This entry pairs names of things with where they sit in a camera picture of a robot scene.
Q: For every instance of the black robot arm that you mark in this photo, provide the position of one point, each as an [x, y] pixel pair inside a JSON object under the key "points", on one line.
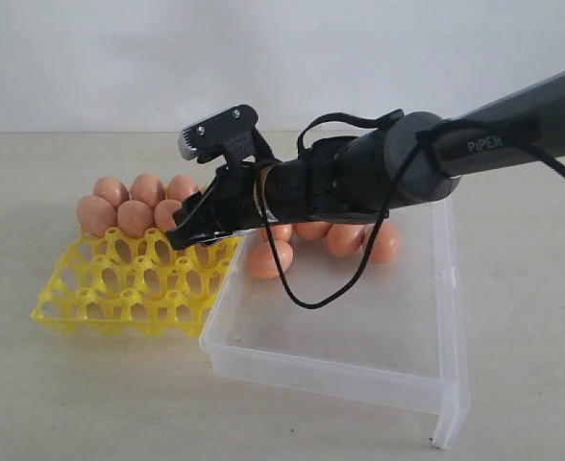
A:
{"points": [[402, 159]]}

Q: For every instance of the brown egg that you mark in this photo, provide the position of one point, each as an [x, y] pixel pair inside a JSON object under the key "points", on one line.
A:
{"points": [[344, 240], [261, 261], [312, 231], [95, 215], [112, 190], [134, 218], [386, 244], [148, 189], [163, 214], [279, 232], [181, 187]]}

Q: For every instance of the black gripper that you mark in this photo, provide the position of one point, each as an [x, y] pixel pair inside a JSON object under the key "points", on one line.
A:
{"points": [[227, 207]]}

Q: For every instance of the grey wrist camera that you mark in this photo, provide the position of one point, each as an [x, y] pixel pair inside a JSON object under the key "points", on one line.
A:
{"points": [[205, 139]]}

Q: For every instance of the yellow plastic egg tray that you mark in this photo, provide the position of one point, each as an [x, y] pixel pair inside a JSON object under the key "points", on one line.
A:
{"points": [[114, 282]]}

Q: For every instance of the clear plastic container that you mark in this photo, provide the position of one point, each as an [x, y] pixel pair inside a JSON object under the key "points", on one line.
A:
{"points": [[395, 339]]}

